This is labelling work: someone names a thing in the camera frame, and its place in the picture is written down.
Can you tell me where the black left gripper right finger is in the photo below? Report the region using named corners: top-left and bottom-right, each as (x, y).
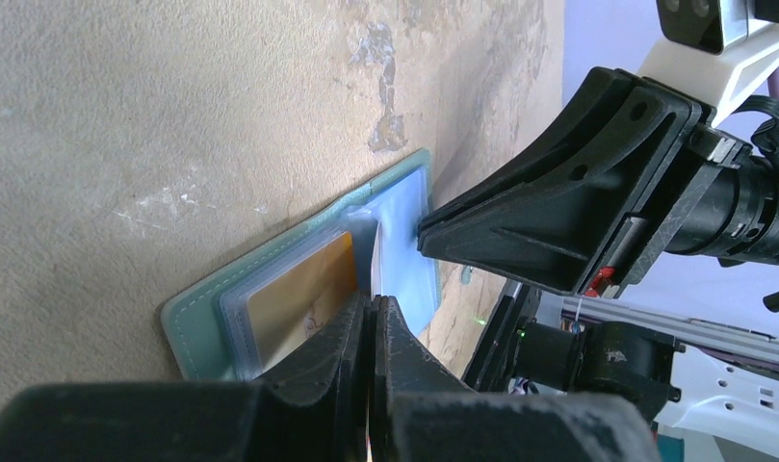
top-left (370, 296), bottom-right (661, 461)

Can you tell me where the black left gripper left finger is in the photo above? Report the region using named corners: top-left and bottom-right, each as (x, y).
top-left (0, 295), bottom-right (370, 461)

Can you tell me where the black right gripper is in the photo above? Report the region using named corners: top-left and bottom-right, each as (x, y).
top-left (418, 67), bottom-right (779, 300)

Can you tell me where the teal leather card holder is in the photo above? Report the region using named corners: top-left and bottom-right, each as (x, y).
top-left (161, 149), bottom-right (441, 380)

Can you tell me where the white card edge-on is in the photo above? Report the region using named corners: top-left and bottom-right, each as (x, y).
top-left (370, 221), bottom-right (383, 297)

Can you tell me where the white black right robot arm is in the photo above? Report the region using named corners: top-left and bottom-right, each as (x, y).
top-left (418, 67), bottom-right (779, 457)

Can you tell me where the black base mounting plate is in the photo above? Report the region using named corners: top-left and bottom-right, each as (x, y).
top-left (462, 280), bottom-right (542, 393)

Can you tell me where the aluminium frame rail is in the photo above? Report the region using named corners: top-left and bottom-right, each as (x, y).
top-left (562, 297), bottom-right (779, 371)

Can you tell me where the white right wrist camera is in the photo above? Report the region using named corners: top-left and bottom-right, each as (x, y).
top-left (637, 0), bottom-right (779, 127)

